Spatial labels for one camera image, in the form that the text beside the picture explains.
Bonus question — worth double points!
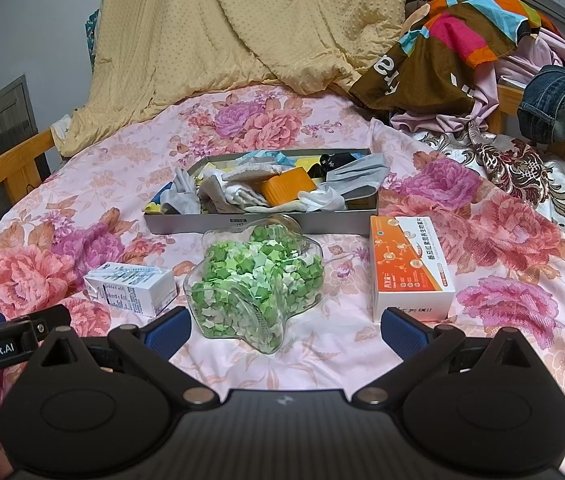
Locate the orange white medicine box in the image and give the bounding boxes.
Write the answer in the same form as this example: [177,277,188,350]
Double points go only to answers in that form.
[369,215,457,324]

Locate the yellow quilt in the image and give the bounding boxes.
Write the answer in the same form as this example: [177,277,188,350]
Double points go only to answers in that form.
[60,0,409,159]

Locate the black sock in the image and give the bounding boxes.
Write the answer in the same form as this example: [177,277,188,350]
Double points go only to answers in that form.
[310,151,354,182]

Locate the beige sock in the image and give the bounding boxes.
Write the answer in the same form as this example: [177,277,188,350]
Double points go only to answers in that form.
[200,167,284,211]

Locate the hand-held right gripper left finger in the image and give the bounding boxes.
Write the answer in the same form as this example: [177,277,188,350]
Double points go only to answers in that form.
[37,305,218,408]

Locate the glass jar of green paper stars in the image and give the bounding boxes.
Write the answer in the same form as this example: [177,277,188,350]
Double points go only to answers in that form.
[183,214,325,357]

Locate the grey cloth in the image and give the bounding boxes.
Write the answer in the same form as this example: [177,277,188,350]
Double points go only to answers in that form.
[327,152,392,199]

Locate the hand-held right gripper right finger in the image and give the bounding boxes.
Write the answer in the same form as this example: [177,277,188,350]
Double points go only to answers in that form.
[353,305,543,407]

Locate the grey metal tray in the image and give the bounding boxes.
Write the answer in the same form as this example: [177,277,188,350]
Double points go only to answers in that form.
[143,148,382,237]

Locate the brown colourful striped shirt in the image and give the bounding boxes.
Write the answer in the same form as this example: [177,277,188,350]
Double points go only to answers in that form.
[349,0,562,129]

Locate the blue jeans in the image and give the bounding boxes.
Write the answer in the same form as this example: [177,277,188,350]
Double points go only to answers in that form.
[517,65,565,144]

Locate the teal wall poster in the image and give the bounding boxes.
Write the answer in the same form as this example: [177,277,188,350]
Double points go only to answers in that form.
[85,7,102,79]

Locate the pink floral bedsheet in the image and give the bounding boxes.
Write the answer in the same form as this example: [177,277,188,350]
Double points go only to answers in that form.
[0,82,565,480]

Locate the grey white sock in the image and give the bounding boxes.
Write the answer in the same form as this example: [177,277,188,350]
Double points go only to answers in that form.
[160,166,204,217]

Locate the yellow blue cartoon towel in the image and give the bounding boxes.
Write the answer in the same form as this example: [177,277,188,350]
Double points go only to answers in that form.
[145,152,324,215]

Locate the white milk carton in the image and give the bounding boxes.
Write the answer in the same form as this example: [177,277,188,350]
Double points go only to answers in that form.
[84,262,178,319]

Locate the white pillow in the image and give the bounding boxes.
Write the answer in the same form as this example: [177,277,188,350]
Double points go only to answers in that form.
[50,112,74,149]

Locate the gold patterned fabric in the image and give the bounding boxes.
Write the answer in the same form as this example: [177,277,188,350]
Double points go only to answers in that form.
[413,119,565,267]

